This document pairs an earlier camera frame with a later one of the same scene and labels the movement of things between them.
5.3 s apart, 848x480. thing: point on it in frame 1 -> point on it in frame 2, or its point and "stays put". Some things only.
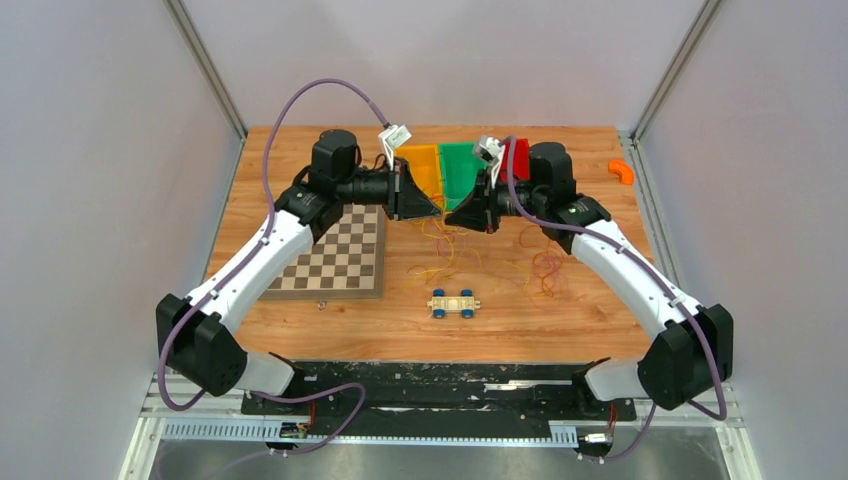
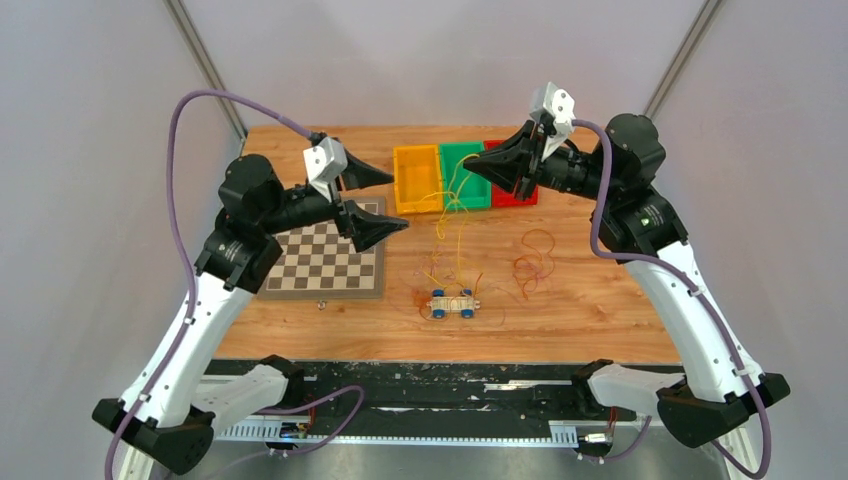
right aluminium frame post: (636, 153) stays put
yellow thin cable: (467, 250) -> (452, 194)
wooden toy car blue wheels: (466, 303) stays put
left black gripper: (405, 199) -> (365, 229)
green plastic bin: (461, 166) stays put
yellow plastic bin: (425, 166) stays put
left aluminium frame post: (196, 48) stays put
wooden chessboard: (346, 262) stays put
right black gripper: (480, 211) -> (522, 158)
